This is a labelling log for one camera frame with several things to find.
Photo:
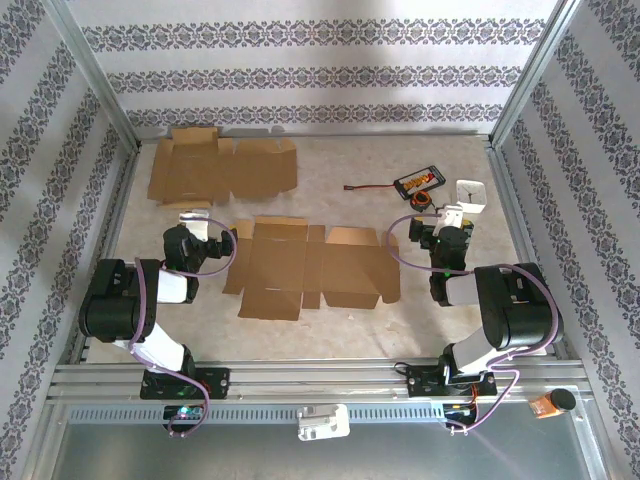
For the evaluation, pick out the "black battery pack yellow label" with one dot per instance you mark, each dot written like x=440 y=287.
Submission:
x=419 y=181

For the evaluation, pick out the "white plastic bracket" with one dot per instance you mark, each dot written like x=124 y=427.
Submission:
x=322 y=422

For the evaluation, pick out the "white square clock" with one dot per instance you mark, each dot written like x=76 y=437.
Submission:
x=471 y=196

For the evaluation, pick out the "black orange tape measure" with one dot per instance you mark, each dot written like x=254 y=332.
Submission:
x=421 y=201

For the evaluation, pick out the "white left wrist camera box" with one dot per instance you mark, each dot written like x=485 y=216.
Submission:
x=195 y=226

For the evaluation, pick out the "brown cardboard box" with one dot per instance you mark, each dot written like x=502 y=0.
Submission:
x=220 y=170
x=310 y=270

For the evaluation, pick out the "aluminium frame rail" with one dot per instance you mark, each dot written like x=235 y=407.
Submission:
x=375 y=136
x=107 y=240
x=520 y=225

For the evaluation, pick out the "grey metal sheet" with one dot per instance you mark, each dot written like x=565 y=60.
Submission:
x=250 y=455

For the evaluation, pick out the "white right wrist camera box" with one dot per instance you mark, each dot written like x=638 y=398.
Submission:
x=450 y=216

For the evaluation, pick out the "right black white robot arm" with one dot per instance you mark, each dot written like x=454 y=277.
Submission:
x=525 y=310

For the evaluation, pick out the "red black battery lead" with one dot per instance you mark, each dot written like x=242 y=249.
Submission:
x=370 y=187

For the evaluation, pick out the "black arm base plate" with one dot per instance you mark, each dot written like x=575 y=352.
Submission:
x=420 y=382
x=217 y=382

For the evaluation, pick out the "orange black small device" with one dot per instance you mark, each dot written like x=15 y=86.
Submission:
x=550 y=404

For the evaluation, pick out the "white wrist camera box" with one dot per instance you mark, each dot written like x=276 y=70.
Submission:
x=450 y=216
x=195 y=226

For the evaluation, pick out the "long aluminium mounting rail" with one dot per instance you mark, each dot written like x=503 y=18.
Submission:
x=310 y=380

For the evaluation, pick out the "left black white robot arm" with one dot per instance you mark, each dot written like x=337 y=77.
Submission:
x=110 y=310

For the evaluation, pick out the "aluminium frame post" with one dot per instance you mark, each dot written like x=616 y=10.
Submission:
x=91 y=65
x=535 y=65

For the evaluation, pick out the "small circuit board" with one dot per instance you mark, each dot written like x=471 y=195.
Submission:
x=182 y=412
x=457 y=410

